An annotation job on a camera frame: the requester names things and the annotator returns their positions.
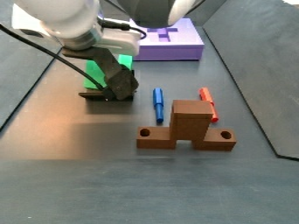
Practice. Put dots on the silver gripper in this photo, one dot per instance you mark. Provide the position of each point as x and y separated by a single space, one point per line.
71 22

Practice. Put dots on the green U-shaped block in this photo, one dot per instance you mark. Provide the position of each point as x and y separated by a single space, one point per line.
95 72

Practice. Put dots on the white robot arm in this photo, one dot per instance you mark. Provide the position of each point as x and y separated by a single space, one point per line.
149 13

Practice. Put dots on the purple board with cross slot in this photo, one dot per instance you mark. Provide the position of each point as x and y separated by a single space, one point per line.
171 43

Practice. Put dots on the blue peg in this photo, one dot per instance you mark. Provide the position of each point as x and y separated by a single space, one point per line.
159 105

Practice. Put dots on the red peg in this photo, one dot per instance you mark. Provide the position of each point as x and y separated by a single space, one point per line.
208 97

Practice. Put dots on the brown T-shaped block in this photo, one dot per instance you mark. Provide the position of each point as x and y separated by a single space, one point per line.
190 126

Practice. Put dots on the black fixture bracket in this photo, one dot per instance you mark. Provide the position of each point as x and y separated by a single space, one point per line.
91 95

